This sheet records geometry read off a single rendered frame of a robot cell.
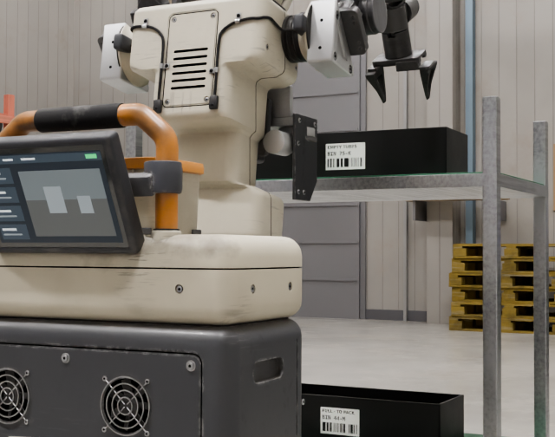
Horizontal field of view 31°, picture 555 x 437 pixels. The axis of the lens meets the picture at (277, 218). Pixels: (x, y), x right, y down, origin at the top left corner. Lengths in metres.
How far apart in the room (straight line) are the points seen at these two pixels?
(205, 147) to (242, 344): 0.54
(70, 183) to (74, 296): 0.17
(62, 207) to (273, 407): 0.41
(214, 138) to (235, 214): 0.14
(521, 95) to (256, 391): 10.28
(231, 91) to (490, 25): 10.14
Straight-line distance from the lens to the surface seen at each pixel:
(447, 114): 11.52
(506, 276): 10.32
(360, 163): 2.28
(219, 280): 1.36
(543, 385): 2.46
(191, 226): 1.57
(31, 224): 1.50
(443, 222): 11.43
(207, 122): 1.78
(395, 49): 2.13
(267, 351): 1.45
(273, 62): 1.79
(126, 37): 1.96
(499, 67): 11.71
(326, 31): 1.78
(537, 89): 11.56
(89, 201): 1.42
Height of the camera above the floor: 0.79
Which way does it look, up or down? 2 degrees up
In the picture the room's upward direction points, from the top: straight up
